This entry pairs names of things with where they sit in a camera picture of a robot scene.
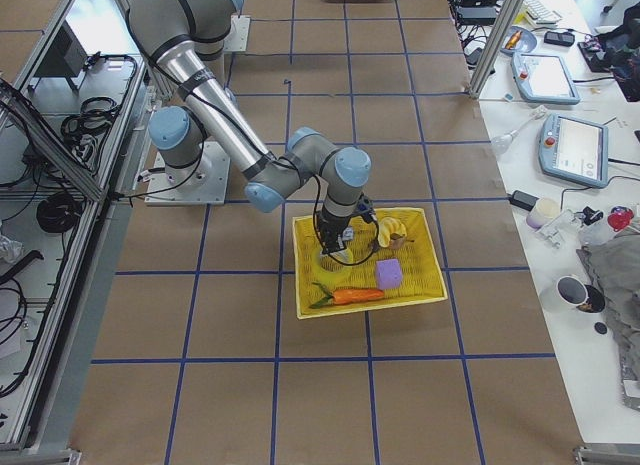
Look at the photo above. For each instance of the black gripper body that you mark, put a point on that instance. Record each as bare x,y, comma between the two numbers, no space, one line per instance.
331,228

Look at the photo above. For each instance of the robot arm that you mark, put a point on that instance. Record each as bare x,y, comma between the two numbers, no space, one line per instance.
168,33

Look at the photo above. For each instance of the toy bread loaf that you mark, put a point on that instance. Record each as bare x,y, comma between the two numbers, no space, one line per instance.
392,233

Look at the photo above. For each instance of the toy carrot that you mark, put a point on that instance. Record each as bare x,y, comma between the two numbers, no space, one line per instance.
346,296

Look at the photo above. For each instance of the yellow plastic basket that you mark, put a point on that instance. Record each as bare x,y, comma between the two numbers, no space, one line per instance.
422,283

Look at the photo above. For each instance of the purple foam cube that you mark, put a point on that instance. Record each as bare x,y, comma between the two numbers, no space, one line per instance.
388,274

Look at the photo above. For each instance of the black power adapter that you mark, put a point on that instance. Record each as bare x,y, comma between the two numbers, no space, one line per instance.
522,200

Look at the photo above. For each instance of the white paper cup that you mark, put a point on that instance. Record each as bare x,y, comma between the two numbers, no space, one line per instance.
565,293

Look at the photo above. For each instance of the lower teach pendant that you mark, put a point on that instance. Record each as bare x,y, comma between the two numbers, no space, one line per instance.
574,150

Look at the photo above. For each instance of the teach pendant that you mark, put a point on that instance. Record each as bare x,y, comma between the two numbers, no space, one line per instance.
543,79
574,150

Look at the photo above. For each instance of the upper teach pendant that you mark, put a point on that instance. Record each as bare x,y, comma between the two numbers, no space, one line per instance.
543,79

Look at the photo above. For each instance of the blue plate with brass part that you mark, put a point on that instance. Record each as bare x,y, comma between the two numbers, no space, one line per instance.
518,40

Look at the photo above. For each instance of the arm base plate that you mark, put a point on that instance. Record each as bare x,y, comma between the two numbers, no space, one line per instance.
238,37
203,183

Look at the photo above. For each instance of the aluminium frame post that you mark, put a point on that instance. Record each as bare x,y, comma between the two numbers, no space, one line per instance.
505,18

